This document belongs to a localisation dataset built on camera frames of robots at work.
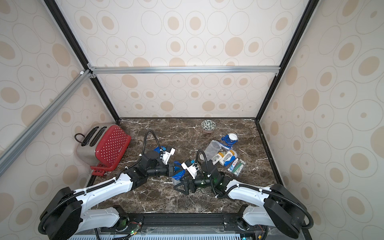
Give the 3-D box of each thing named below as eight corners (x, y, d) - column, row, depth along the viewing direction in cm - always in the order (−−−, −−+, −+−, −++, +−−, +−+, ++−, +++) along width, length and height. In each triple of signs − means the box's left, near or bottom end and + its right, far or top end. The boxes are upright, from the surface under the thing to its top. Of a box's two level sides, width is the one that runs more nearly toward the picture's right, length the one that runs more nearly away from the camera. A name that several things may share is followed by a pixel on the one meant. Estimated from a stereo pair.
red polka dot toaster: (88, 170, 94) (69, 154, 79) (102, 142, 108) (88, 124, 93) (120, 170, 94) (106, 154, 79) (129, 142, 108) (119, 124, 93)
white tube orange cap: (218, 163, 96) (219, 161, 94) (230, 151, 102) (231, 149, 100) (222, 167, 95) (223, 165, 93) (234, 154, 101) (235, 152, 98)
